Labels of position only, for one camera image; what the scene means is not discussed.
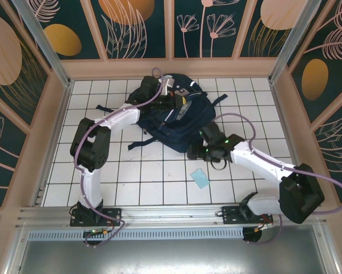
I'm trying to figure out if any navy blue backpack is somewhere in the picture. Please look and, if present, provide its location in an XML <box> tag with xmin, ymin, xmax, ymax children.
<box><xmin>95</xmin><ymin>73</ymin><xmax>228</xmax><ymax>154</ymax></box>

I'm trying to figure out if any light blue card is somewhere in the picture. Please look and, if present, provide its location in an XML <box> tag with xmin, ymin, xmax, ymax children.
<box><xmin>190</xmin><ymin>168</ymin><xmax>212</xmax><ymax>190</ymax></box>

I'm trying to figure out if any grey metal panel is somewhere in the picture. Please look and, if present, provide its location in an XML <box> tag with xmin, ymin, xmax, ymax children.
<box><xmin>16</xmin><ymin>225</ymin><xmax>341</xmax><ymax>274</ymax></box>

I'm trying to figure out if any small circuit board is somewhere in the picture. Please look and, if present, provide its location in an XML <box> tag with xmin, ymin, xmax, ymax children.
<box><xmin>83</xmin><ymin>228</ymin><xmax>111</xmax><ymax>238</ymax></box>

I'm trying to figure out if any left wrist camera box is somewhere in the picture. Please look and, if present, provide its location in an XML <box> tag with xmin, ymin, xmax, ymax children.
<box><xmin>161</xmin><ymin>77</ymin><xmax>176</xmax><ymax>95</ymax></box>

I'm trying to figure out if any aluminium mounting rail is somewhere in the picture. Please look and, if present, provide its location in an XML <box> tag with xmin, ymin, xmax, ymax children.
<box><xmin>15</xmin><ymin>202</ymin><xmax>328</xmax><ymax>229</ymax></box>

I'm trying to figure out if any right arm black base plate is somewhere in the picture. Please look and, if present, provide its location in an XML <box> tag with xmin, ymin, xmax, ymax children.
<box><xmin>221</xmin><ymin>204</ymin><xmax>274</xmax><ymax>225</ymax></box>

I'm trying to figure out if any slotted grey cable duct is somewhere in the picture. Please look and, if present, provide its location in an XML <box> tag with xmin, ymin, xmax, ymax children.
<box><xmin>27</xmin><ymin>227</ymin><xmax>245</xmax><ymax>241</ymax></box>

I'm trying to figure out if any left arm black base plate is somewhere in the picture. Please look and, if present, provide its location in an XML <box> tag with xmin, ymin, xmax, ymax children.
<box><xmin>70</xmin><ymin>207</ymin><xmax>123</xmax><ymax>228</ymax></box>

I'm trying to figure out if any aluminium frame post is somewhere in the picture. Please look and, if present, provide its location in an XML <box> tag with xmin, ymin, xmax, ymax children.
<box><xmin>269</xmin><ymin>0</ymin><xmax>322</xmax><ymax>84</ymax></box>
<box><xmin>12</xmin><ymin>0</ymin><xmax>74</xmax><ymax>88</ymax></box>

